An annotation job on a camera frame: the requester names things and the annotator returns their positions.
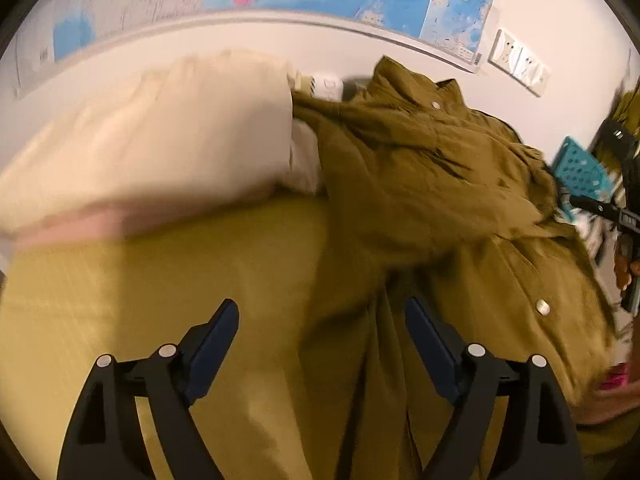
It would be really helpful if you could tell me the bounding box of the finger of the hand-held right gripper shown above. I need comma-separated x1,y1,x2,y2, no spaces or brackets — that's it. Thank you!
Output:
570,194,640,233

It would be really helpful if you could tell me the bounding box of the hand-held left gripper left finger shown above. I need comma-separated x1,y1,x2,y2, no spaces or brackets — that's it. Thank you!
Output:
56,298,240,480

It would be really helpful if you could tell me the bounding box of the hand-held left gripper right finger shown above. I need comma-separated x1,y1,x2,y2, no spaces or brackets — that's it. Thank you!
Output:
404,296,583,480

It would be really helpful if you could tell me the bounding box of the olive brown jacket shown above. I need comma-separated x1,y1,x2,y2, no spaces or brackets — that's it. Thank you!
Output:
292,56,621,480

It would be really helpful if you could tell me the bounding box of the person's right hand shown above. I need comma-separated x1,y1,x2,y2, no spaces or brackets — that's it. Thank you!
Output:
616,247,635,291

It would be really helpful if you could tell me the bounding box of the blue perforated plastic basket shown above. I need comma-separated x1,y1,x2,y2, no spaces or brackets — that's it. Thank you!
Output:
552,136,621,201

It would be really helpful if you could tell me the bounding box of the pink cloth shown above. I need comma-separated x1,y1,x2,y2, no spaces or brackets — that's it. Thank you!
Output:
597,364,632,392

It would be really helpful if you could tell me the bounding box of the small black bag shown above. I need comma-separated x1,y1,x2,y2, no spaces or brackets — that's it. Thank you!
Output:
597,119,640,161

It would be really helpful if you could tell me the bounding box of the yellow bed sheet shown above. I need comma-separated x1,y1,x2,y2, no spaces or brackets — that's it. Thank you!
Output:
0,195,361,480

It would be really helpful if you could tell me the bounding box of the yellow hanging garment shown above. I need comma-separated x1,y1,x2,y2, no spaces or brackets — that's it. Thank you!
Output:
612,87,640,141

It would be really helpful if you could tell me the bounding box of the cream pillow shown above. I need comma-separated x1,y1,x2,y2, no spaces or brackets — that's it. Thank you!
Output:
0,50,321,241

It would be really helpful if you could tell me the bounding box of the white wall switch plate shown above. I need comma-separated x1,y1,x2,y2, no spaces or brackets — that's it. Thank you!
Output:
530,62,551,97

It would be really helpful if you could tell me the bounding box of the white wall socket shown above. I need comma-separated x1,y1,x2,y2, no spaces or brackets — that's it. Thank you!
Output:
512,47,538,83
490,30,521,73

